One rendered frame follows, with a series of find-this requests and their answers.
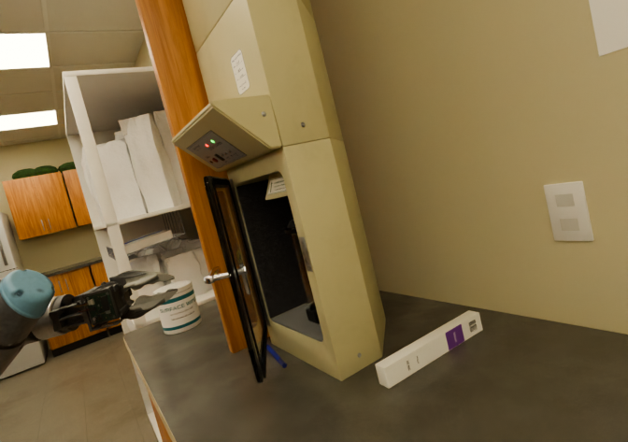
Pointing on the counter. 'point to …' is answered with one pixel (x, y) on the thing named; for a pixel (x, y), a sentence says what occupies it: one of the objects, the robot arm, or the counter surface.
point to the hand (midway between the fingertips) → (170, 284)
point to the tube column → (193, 8)
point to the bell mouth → (276, 187)
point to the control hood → (235, 127)
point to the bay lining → (271, 247)
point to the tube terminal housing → (303, 170)
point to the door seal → (237, 273)
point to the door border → (235, 278)
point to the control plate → (215, 149)
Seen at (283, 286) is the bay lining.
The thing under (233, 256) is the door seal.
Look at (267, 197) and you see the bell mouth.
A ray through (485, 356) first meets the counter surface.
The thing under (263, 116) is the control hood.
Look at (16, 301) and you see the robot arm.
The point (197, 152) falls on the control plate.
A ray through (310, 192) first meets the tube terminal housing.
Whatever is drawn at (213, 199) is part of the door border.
